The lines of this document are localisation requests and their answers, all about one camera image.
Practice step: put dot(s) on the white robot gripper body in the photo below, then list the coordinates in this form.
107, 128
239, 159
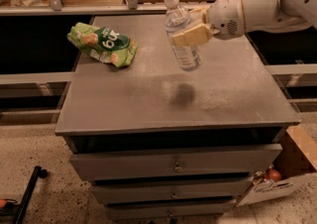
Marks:
225, 16

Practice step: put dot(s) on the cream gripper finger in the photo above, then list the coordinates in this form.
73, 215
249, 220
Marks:
198, 35
200, 15

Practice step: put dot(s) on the clear plastic water bottle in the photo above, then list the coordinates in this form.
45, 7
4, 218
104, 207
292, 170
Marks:
177, 19

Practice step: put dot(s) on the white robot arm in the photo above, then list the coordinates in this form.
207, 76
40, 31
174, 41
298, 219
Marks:
276, 16

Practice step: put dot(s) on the green snack bag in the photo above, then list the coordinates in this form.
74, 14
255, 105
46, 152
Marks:
103, 44

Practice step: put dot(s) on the grey drawer cabinet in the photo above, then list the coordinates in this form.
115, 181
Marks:
229, 100

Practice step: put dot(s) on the top grey drawer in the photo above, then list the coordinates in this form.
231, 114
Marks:
173, 162

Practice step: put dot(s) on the grey drawer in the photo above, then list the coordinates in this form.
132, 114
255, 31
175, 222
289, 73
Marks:
169, 209
171, 190
173, 162

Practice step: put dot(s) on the red object in box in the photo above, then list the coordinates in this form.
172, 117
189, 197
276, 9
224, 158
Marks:
272, 174

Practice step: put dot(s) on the open cardboard box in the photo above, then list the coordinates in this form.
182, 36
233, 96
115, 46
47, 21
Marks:
297, 164

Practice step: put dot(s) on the middle grey drawer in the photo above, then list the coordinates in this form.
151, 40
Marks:
171, 190

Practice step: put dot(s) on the bottom grey drawer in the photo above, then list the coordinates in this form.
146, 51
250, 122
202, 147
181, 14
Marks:
169, 209

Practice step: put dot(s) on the black metal bar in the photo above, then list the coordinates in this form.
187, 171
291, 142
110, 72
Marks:
37, 173

